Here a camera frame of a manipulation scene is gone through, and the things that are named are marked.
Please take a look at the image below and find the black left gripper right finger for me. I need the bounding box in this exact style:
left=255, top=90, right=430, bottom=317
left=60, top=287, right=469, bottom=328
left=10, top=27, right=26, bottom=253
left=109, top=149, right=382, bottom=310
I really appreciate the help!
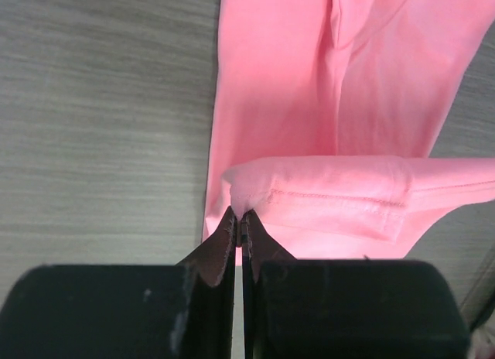
left=240, top=211, right=470, bottom=358

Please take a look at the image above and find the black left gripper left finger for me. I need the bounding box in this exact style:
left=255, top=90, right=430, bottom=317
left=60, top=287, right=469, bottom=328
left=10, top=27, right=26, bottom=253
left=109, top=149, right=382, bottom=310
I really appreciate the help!
left=1, top=210, right=237, bottom=358

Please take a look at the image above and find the pink t shirt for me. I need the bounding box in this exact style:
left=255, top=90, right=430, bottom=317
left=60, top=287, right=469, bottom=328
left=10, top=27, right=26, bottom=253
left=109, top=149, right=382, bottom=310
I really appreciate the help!
left=203, top=0, right=494, bottom=258

